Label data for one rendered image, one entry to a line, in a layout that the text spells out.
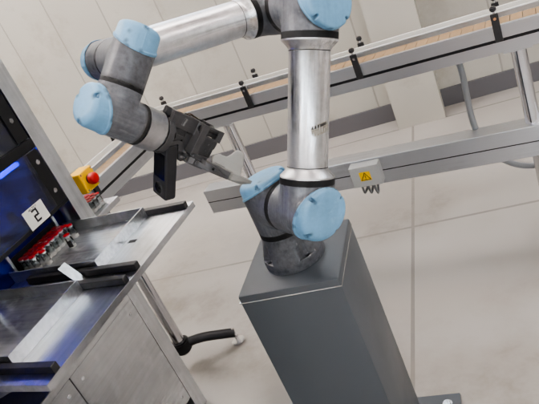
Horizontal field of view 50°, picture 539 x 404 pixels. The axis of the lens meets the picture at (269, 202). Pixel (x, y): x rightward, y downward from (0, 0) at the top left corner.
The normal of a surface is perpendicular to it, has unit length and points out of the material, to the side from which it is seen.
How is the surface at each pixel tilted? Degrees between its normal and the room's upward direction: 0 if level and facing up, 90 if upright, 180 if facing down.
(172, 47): 110
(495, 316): 0
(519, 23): 90
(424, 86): 90
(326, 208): 97
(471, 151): 90
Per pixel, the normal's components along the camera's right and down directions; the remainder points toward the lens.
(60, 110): -0.21, 0.51
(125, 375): 0.87, -0.15
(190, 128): 0.62, 0.42
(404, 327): -0.37, -0.83
